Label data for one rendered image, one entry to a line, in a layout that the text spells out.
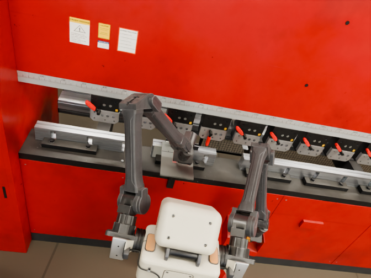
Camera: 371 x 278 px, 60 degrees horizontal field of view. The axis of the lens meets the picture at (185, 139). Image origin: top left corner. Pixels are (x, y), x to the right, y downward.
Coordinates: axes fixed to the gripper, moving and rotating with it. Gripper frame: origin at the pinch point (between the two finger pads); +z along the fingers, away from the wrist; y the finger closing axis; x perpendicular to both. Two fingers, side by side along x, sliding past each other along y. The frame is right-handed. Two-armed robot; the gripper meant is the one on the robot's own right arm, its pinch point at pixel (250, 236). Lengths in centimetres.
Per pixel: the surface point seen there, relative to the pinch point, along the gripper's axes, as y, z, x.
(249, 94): 53, -58, 23
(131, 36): 50, -78, 85
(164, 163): 22, -23, 57
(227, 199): 23.4, 7.6, 13.6
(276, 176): 39.7, -6.3, -12.9
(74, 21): 48, -81, 109
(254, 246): -4.7, 1.4, -2.7
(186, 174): 18, -24, 45
